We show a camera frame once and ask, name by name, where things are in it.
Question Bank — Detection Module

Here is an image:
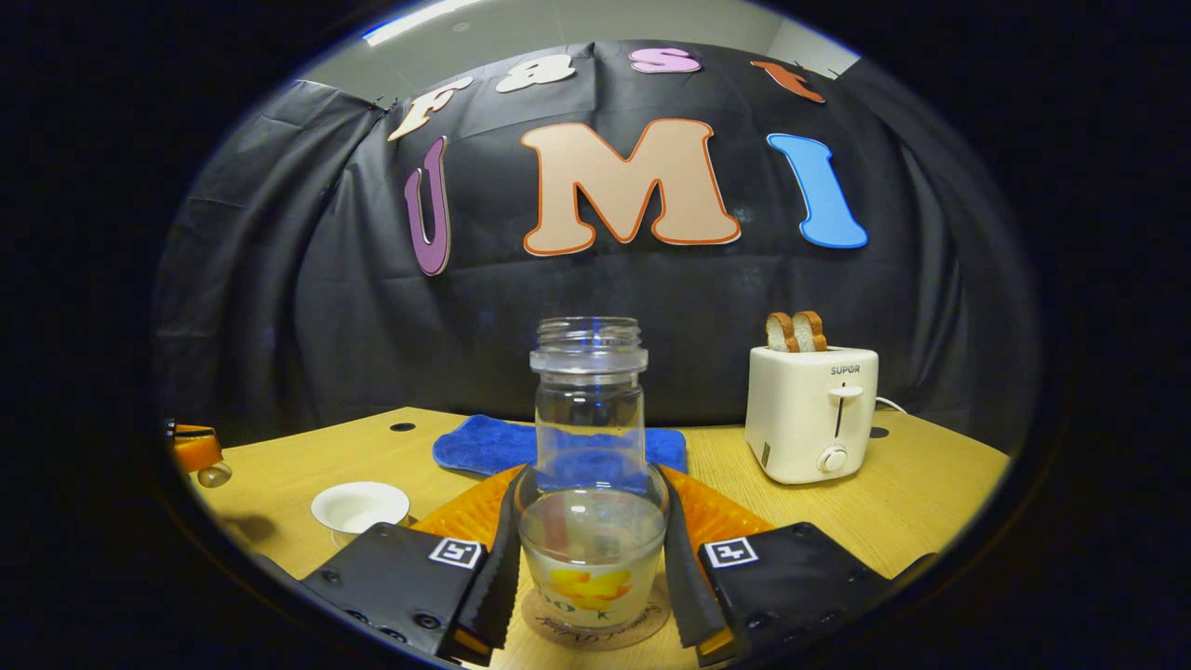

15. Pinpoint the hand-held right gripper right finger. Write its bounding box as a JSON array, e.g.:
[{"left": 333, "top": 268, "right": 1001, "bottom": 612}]
[{"left": 656, "top": 465, "right": 936, "bottom": 666}]

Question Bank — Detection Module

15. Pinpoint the blue folded towel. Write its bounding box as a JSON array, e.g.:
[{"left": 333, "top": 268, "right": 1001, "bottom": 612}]
[{"left": 433, "top": 414, "right": 689, "bottom": 477}]

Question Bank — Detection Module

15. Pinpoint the ceiling light panel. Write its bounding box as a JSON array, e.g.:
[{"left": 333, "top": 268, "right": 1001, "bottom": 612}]
[{"left": 361, "top": 0, "right": 485, "bottom": 46}]

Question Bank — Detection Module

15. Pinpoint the black backdrop cloth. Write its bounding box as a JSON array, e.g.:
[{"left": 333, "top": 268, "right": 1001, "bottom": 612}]
[{"left": 154, "top": 42, "right": 1038, "bottom": 448}]

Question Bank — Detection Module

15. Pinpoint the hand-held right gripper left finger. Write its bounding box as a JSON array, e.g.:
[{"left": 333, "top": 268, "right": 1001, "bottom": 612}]
[{"left": 300, "top": 465, "right": 529, "bottom": 666}]

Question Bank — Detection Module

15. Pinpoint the round brown coaster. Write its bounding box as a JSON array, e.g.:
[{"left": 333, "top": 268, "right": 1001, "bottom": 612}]
[{"left": 521, "top": 582, "right": 671, "bottom": 650}]

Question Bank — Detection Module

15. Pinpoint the clear glass water bottle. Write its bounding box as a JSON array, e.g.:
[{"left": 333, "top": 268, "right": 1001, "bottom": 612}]
[{"left": 515, "top": 316, "right": 669, "bottom": 629}]

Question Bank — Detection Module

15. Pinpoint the white toaster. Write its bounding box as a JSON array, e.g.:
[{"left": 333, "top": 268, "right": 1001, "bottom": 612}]
[{"left": 744, "top": 345, "right": 880, "bottom": 486}]

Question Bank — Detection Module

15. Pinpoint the yellow teacup with white rim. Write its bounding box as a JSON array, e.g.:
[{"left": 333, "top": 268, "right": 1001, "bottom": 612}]
[{"left": 311, "top": 481, "right": 411, "bottom": 548}]

